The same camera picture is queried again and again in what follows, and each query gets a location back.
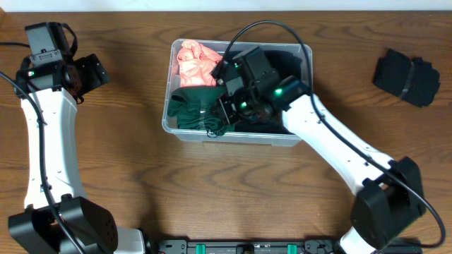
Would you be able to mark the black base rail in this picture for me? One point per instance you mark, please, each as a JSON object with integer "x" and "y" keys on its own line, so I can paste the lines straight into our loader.
{"x": 181, "y": 246}

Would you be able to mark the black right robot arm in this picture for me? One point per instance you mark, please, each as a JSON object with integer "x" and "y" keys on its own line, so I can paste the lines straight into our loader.
{"x": 388, "y": 194}

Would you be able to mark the dark green garment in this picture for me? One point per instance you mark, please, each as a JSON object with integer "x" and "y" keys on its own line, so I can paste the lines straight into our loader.
{"x": 194, "y": 108}

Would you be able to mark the pink garment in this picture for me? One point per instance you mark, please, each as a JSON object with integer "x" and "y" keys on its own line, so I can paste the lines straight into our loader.
{"x": 196, "y": 62}

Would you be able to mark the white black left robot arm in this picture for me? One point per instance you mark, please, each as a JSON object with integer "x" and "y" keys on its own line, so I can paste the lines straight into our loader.
{"x": 57, "y": 217}

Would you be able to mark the black garment with band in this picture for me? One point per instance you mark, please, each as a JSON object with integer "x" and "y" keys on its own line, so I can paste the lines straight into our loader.
{"x": 412, "y": 80}

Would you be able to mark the clear plastic storage bin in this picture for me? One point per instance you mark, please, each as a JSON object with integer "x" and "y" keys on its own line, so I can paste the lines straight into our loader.
{"x": 169, "y": 123}

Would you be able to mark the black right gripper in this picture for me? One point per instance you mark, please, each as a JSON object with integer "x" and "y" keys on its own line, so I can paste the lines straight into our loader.
{"x": 229, "y": 113}

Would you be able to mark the navy garment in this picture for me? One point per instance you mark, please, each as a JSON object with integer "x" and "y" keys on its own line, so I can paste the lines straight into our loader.
{"x": 284, "y": 63}

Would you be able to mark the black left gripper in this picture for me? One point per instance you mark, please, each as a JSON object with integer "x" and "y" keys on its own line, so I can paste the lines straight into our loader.
{"x": 44, "y": 56}

